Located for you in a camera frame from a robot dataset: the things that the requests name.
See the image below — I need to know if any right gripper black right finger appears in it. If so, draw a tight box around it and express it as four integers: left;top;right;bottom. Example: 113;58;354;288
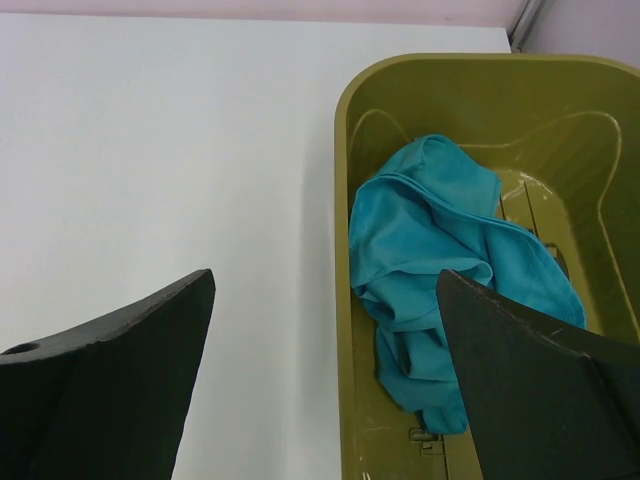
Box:
437;270;639;479

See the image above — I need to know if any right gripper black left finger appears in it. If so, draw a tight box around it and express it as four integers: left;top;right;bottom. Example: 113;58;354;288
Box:
1;269;215;479

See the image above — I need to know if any teal t shirt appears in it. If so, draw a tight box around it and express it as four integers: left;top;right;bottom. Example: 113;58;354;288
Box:
349;135;586;435

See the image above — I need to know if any olive green plastic basket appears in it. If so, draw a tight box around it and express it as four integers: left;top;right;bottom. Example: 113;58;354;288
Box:
334;54;639;479

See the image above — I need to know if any aluminium corner post right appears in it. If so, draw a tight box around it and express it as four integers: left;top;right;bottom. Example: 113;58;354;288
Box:
508;0;546;52

